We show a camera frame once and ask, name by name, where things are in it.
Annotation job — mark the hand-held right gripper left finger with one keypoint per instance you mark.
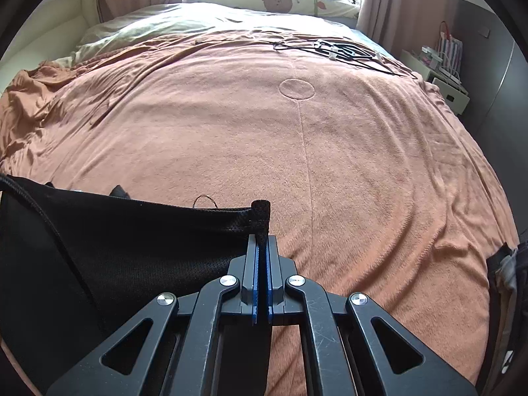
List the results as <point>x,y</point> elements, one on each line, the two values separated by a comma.
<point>255,280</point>

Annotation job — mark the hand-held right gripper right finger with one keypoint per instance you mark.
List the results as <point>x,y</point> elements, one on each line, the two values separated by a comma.
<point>270,280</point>

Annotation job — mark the black mesh shorts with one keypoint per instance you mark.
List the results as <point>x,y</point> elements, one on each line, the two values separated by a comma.
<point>123,247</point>

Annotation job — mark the orange-brown blanket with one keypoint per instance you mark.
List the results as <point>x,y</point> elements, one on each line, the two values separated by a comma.
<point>288,152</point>

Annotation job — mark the dark cloth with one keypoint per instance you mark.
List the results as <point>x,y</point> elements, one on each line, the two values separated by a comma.
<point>501,264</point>

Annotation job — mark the white nightstand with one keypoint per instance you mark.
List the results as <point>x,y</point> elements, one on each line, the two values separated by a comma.
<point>449,90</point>

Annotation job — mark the beige duvet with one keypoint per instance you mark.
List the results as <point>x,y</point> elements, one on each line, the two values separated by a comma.
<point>165,24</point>

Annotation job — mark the bear-print cushion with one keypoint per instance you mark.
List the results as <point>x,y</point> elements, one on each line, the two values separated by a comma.
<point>280,2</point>

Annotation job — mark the striped gift bag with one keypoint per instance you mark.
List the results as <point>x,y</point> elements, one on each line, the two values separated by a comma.
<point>450,49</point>

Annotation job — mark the cream leather headboard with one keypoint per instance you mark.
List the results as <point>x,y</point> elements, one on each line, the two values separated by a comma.
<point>45,45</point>

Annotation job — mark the white wall switch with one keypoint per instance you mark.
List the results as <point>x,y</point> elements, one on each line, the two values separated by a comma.
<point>483,31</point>

